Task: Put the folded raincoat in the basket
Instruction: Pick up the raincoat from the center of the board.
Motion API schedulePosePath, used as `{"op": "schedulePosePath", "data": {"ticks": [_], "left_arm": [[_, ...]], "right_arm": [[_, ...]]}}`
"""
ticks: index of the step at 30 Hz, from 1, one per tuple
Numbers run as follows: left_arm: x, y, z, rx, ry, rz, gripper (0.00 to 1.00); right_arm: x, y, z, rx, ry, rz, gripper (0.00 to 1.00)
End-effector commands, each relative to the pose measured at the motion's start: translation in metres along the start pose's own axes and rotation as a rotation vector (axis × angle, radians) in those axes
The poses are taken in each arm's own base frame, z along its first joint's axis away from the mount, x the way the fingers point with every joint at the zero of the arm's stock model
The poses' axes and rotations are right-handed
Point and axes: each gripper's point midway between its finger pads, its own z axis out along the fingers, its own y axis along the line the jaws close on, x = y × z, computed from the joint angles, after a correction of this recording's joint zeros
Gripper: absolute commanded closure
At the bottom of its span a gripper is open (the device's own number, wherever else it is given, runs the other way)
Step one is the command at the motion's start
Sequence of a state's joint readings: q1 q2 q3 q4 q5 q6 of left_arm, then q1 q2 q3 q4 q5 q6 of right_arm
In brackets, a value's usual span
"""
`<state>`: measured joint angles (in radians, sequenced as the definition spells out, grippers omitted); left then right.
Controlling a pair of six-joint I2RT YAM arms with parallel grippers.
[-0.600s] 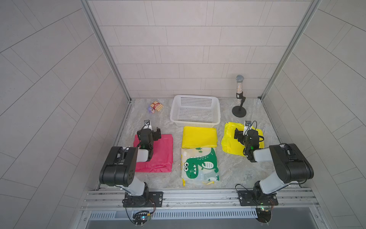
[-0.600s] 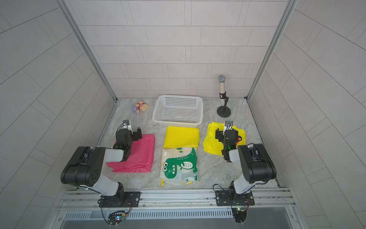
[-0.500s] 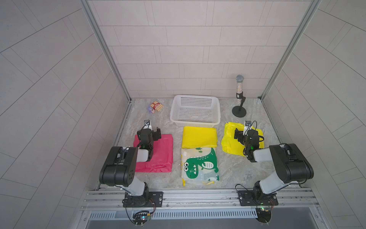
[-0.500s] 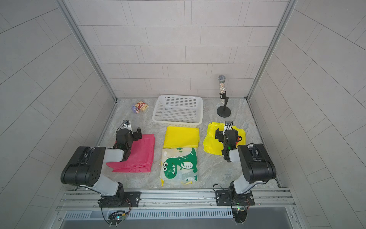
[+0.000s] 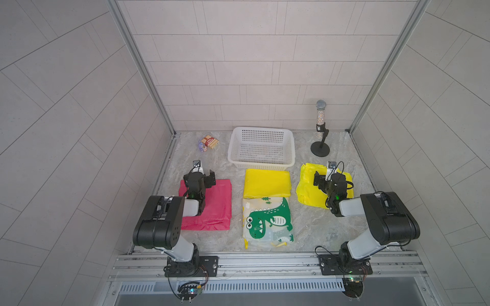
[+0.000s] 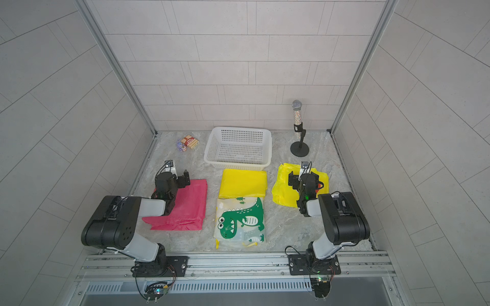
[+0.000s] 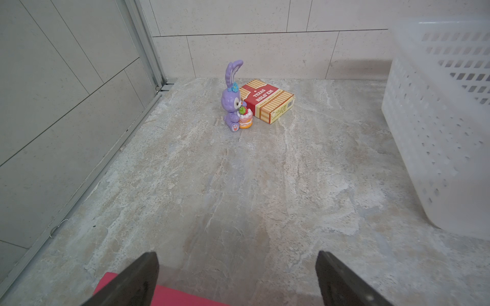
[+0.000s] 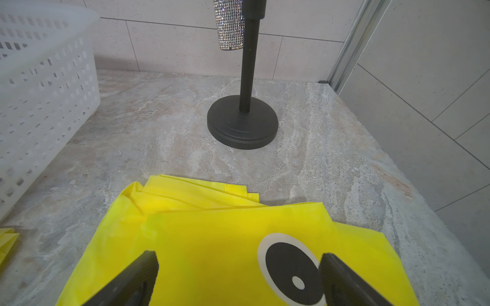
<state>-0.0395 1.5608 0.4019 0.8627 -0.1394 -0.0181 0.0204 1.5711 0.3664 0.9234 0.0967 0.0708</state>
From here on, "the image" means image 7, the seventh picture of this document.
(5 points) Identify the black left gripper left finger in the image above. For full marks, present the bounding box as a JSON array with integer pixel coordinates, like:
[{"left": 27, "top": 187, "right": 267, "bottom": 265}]
[{"left": 83, "top": 252, "right": 160, "bottom": 306}]

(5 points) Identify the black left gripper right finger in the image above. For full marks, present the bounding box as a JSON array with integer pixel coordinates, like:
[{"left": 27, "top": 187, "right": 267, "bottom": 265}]
[{"left": 315, "top": 251, "right": 393, "bottom": 306}]

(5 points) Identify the pink raincoat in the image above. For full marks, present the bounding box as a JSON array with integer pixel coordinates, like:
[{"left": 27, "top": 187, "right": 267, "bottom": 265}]
[{"left": 93, "top": 272, "right": 230, "bottom": 306}]

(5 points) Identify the white plastic perforated basket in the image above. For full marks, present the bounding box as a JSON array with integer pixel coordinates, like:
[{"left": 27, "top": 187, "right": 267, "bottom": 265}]
[{"left": 382, "top": 17, "right": 489, "bottom": 240}]

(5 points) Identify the red striped card box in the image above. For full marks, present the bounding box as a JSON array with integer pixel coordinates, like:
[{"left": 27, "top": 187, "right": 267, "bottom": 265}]
[{"left": 239, "top": 79, "right": 296, "bottom": 124}]

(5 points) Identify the purple bunny toy figure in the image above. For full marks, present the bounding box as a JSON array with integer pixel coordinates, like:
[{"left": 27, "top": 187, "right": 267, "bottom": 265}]
[{"left": 221, "top": 60, "right": 253, "bottom": 132}]

